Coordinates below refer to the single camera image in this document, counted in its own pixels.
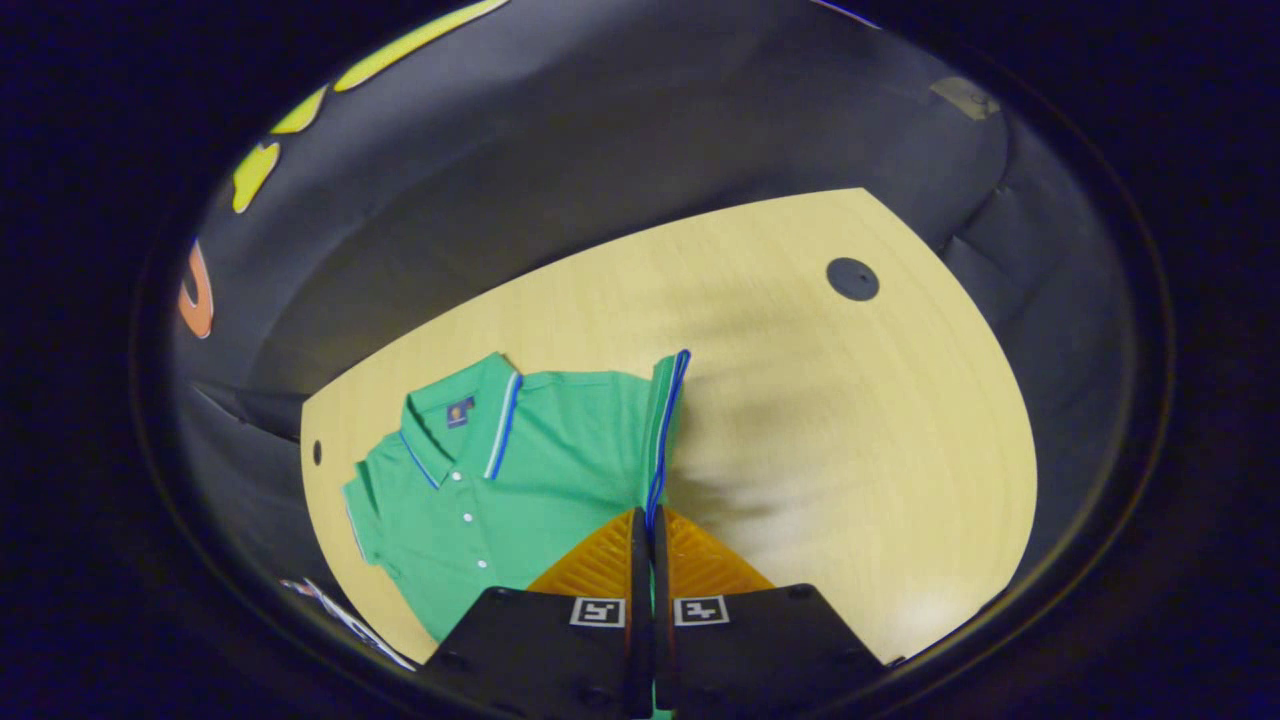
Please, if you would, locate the black backdrop cloth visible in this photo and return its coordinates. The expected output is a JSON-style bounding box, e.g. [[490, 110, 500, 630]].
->
[[165, 0, 1141, 641]]

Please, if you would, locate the green T-shirt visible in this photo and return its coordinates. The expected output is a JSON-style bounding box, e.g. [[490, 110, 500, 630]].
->
[[342, 348, 693, 643]]

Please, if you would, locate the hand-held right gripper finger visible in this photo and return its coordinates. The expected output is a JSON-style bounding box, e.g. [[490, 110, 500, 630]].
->
[[415, 507, 656, 720], [652, 507, 891, 720]]

